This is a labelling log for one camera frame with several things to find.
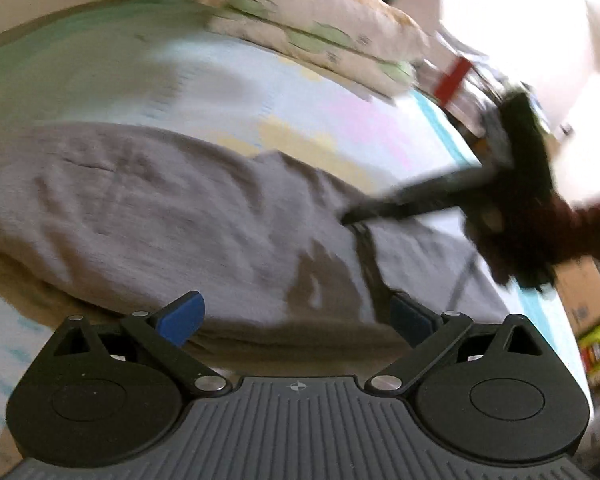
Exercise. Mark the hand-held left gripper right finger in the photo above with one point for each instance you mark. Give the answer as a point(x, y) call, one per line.
point(410, 320)

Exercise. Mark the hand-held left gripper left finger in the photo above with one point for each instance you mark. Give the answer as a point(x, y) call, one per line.
point(182, 317)

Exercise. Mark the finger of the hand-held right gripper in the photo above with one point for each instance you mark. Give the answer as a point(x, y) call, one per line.
point(410, 204)

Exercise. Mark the grey pants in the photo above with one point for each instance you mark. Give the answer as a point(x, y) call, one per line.
point(155, 210)

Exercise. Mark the person's right hand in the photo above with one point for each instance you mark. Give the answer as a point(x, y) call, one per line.
point(525, 245)

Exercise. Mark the cardboard box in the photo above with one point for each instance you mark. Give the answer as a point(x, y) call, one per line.
point(585, 295)

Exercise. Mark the leaf print pillow yellow band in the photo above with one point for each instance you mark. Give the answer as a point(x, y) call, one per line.
point(340, 25)

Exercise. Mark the pastel flower print bed sheet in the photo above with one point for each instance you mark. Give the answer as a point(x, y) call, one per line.
point(105, 60)

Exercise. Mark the red bed post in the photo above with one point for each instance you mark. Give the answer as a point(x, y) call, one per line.
point(452, 82)

